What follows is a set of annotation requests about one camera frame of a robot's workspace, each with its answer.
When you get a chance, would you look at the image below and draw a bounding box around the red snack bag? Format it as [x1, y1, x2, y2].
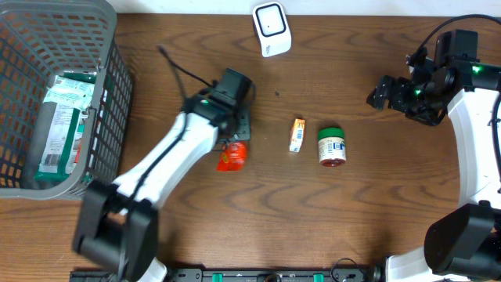
[217, 141, 247, 172]

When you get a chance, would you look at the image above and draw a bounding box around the small orange white box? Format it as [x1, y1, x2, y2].
[289, 118, 305, 153]

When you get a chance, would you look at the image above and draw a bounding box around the green white package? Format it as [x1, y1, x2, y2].
[34, 72, 96, 182]

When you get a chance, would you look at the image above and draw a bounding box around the light green wipes pack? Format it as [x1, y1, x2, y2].
[43, 75, 95, 112]

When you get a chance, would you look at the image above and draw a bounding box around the red stick sachet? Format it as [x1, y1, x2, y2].
[74, 139, 81, 164]

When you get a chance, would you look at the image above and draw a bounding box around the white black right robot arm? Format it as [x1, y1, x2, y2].
[367, 58, 500, 281]

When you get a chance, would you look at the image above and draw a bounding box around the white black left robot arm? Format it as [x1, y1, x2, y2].
[73, 97, 250, 281]

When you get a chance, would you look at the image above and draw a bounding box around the white barcode scanner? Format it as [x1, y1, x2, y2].
[252, 2, 292, 58]

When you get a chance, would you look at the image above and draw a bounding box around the green lid seasoning jar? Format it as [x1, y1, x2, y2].
[318, 128, 347, 167]

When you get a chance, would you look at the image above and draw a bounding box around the grey plastic laundry basket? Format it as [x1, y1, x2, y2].
[1, 0, 132, 200]

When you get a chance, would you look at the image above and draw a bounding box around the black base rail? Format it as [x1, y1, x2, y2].
[69, 266, 383, 282]

